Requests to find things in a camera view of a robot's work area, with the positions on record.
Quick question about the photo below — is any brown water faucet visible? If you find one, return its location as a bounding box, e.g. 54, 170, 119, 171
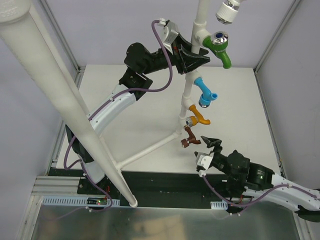
180, 126, 201, 148

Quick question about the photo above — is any white PVC pipe frame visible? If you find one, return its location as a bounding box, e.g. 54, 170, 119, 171
0, 0, 212, 208

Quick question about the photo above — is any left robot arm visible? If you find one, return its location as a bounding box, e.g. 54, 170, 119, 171
87, 34, 210, 135

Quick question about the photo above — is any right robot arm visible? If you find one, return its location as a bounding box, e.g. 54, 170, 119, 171
195, 136, 320, 223

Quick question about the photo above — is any orange water faucet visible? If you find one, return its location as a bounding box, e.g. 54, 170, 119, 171
185, 104, 211, 128

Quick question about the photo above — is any green water faucet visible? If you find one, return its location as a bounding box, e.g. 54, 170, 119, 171
202, 31, 232, 69

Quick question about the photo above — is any blue water faucet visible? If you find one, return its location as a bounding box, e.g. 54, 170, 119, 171
194, 77, 218, 108

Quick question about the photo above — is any white water faucet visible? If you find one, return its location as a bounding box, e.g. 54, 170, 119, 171
215, 0, 243, 25

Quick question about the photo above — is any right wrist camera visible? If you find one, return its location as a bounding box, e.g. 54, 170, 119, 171
195, 152, 214, 178

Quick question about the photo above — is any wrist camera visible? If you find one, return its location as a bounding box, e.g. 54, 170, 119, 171
195, 152, 214, 178
157, 18, 179, 54

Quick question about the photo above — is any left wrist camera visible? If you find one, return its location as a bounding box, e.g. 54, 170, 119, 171
157, 18, 179, 54

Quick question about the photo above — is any right white cable duct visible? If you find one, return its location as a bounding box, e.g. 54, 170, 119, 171
210, 200, 228, 211

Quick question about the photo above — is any white cable duct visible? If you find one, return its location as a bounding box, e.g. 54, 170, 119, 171
42, 196, 120, 208
210, 200, 228, 211

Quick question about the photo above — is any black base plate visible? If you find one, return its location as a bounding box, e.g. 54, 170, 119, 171
77, 171, 258, 208

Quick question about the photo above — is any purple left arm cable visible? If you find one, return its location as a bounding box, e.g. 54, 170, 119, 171
63, 19, 174, 171

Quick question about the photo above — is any right aluminium frame post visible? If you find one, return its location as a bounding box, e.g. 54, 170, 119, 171
253, 0, 303, 73

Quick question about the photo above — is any aluminium frame post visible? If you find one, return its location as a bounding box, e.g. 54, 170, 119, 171
253, 0, 303, 73
38, 0, 82, 73

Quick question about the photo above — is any left aluminium frame post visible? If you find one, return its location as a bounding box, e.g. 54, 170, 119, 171
38, 0, 82, 73

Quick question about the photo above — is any left white cable duct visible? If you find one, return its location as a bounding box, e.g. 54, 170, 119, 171
42, 196, 120, 208

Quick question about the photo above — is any aluminium front rail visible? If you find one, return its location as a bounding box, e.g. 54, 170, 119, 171
31, 176, 81, 195

